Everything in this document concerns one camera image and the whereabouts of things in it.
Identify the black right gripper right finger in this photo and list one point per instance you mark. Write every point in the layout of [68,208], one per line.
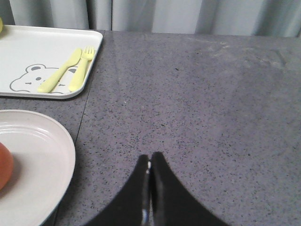
[172,204]

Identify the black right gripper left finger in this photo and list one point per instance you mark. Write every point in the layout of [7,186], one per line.
[131,206]

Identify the beige round plate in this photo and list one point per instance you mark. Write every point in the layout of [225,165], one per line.
[44,160]

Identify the orange tangerine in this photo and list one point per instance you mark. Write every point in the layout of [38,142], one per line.
[6,165]

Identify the white bear-print tray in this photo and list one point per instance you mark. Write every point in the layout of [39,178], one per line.
[29,55]

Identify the yellow plastic fork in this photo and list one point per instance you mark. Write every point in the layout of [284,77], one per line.
[78,78]

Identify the yellow plastic knife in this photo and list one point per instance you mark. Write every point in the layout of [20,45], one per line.
[50,83]

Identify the grey curtain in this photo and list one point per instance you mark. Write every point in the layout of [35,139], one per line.
[280,18]

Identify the right yellow lemon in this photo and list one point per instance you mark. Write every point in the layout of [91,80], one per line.
[1,25]

